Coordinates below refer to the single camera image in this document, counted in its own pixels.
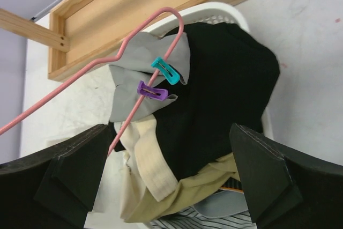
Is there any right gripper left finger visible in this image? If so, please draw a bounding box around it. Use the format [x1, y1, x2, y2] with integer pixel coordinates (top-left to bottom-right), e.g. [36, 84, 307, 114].
[1, 124, 114, 228]

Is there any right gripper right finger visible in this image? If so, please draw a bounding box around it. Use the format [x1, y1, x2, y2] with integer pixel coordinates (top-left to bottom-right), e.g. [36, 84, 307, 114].
[229, 124, 342, 228]

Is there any olive and cream underwear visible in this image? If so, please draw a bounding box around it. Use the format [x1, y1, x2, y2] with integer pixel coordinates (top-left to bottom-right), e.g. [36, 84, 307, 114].
[120, 152, 242, 224]

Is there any black and cream underwear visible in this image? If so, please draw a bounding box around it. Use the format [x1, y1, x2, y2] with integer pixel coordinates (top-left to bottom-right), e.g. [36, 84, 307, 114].
[108, 22, 281, 203]

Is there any purple clothespin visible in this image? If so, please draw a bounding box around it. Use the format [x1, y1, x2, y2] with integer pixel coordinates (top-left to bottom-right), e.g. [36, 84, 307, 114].
[137, 80, 169, 101]

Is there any grey underwear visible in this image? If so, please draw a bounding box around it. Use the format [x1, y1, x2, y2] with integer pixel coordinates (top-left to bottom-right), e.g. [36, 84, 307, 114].
[109, 32, 190, 123]

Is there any pink wire hanger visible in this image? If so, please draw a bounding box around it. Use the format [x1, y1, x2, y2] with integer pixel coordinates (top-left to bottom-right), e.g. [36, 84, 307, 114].
[0, 6, 185, 157]

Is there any white laundry basket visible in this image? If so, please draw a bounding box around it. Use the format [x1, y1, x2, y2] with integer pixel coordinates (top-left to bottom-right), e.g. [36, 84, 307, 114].
[83, 1, 277, 229]

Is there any striped garment in basket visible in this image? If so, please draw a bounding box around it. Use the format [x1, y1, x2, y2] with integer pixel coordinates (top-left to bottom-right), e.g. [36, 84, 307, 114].
[150, 204, 257, 228]

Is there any wooden clothes rack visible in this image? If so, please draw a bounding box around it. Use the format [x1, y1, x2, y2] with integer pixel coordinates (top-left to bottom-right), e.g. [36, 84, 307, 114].
[1, 0, 246, 82]

